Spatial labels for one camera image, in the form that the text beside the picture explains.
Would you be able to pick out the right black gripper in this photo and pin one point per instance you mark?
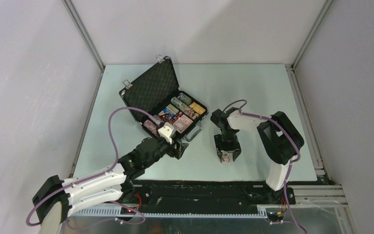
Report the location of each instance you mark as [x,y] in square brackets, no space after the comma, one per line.
[234,148]

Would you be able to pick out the blue white chip stack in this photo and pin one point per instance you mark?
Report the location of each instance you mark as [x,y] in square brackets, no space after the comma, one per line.
[184,98]

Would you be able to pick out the red playing card deck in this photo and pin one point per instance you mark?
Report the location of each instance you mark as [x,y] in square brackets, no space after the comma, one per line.
[182,123]

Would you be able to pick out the black poker set case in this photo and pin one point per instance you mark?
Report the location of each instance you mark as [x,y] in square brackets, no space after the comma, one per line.
[152,91]

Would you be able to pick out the yellow poker chip stack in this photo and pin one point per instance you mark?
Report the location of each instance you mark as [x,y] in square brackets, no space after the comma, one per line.
[197,108]

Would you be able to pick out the blue patterned card deck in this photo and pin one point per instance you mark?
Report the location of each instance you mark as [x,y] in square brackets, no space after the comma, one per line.
[168,112]

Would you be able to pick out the white red chip stack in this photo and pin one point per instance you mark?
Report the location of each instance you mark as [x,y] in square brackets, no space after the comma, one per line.
[226,157]

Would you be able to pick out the red white chip row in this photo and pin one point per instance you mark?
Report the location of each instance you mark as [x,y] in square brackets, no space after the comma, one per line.
[151,127]

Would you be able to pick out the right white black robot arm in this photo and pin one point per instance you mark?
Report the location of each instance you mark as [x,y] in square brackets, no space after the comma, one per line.
[280,138]

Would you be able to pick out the green poker chip stack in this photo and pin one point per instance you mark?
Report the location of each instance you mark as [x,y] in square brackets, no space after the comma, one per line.
[184,108]

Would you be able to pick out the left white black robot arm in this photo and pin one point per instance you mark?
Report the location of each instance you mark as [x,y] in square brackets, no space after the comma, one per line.
[113,183]

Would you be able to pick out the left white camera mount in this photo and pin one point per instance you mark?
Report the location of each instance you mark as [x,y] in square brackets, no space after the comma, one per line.
[166,131]

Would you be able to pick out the red dice in case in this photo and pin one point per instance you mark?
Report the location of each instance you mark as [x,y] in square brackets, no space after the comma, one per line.
[175,117]

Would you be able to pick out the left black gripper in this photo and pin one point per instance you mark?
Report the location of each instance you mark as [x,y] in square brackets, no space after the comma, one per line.
[182,146]

